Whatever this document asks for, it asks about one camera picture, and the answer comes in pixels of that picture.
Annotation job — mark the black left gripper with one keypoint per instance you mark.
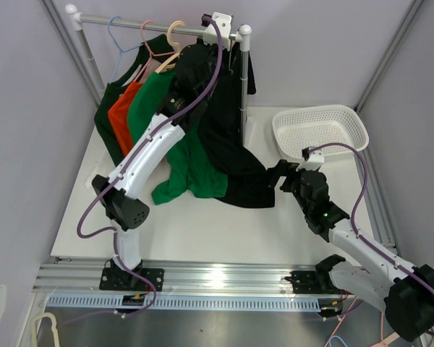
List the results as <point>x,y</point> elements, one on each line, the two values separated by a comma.
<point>213,47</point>

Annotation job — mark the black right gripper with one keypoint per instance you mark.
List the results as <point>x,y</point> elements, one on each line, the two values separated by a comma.
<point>283,169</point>

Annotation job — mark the beige plastic hanger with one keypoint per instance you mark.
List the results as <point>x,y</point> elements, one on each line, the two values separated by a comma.
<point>169,63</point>

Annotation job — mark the black t shirt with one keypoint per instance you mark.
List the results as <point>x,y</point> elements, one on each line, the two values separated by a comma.
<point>220,134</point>

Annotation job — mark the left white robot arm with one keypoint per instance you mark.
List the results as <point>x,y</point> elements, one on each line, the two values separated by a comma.
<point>179,111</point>

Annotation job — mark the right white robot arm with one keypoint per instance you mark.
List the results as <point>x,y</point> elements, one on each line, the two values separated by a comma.
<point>403,292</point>

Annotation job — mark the dark green t shirt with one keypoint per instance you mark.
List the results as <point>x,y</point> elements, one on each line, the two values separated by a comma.
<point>113,91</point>

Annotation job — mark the orange t shirt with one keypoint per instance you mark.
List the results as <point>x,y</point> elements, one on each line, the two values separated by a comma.
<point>117,116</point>

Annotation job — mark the blue hanger on floor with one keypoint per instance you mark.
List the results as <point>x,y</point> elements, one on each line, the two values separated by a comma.
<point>335,339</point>

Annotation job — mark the beige hanger on floor right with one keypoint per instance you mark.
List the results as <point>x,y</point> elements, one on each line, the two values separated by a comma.
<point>387,341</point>

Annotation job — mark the white plastic basket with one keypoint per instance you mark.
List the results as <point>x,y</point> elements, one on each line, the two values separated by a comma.
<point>296,129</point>

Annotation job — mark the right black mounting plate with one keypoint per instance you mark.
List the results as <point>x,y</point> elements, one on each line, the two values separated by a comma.
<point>310,282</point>

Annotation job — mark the black mounting plate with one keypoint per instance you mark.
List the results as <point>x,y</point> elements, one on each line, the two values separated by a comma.
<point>114,279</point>
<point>310,282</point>

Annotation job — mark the silver clothes rack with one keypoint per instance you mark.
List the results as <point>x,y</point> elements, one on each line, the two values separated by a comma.
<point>242,37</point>

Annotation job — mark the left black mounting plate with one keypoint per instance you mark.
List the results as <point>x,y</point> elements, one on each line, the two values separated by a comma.
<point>114,279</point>

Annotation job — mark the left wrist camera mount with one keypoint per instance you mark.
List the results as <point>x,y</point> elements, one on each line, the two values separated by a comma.
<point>223,23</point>

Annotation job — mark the blue wire hanger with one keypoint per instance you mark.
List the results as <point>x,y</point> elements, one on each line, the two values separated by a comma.
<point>121,51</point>

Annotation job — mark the white slotted cable duct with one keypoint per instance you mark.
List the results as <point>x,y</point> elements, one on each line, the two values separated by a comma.
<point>174,302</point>

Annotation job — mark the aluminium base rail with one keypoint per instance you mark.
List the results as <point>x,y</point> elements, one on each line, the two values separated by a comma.
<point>177,278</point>

